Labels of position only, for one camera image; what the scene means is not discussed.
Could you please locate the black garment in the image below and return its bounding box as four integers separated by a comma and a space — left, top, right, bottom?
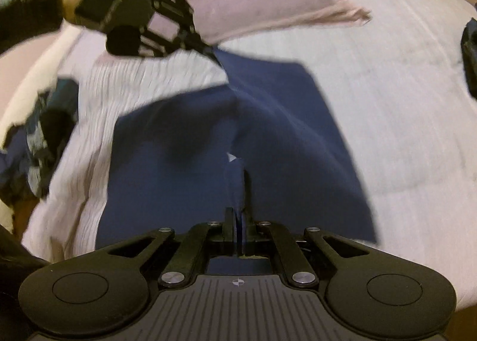
461, 18, 477, 98

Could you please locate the grey ribbed bedspread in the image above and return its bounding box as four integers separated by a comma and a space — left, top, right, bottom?
20, 0, 477, 312

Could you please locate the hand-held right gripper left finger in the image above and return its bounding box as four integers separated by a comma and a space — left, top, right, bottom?
107, 207, 239, 288

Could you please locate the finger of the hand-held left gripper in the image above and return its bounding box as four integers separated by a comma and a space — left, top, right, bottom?
151, 0, 224, 66
138, 26, 213, 60

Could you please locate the navy blue garment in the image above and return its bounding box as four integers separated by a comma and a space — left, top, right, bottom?
95, 47, 378, 275

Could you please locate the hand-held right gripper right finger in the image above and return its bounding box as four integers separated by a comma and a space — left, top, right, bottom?
238, 207, 370, 288

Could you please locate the person's left forearm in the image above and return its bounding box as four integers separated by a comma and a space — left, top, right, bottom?
0, 0, 98, 56

